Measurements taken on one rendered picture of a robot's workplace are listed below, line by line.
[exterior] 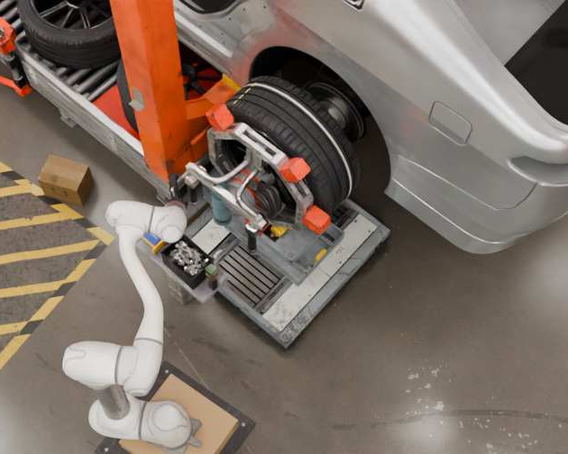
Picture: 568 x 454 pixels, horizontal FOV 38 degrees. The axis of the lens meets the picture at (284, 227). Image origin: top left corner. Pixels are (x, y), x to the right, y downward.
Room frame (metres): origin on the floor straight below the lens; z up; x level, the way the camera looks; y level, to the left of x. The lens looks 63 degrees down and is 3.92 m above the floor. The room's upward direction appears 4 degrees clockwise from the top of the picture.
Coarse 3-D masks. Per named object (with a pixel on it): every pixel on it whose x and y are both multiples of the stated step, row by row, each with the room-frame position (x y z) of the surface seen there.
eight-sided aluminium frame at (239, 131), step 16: (240, 128) 1.84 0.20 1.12; (208, 144) 1.91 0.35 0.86; (256, 144) 1.77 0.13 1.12; (224, 160) 1.91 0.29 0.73; (272, 160) 1.70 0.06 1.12; (288, 160) 1.72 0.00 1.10; (304, 192) 1.64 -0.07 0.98; (256, 208) 1.75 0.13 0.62; (304, 208) 1.59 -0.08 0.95; (272, 224) 1.68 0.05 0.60; (288, 224) 1.63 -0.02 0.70; (304, 224) 1.60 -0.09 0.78
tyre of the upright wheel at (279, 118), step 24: (240, 96) 2.01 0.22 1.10; (264, 96) 1.97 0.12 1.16; (240, 120) 1.91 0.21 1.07; (264, 120) 1.85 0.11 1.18; (288, 120) 1.86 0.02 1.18; (312, 120) 1.88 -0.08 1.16; (288, 144) 1.76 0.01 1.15; (312, 144) 1.78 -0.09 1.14; (312, 168) 1.69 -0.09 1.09; (336, 168) 1.74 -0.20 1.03; (312, 192) 1.67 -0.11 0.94; (336, 192) 1.68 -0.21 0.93
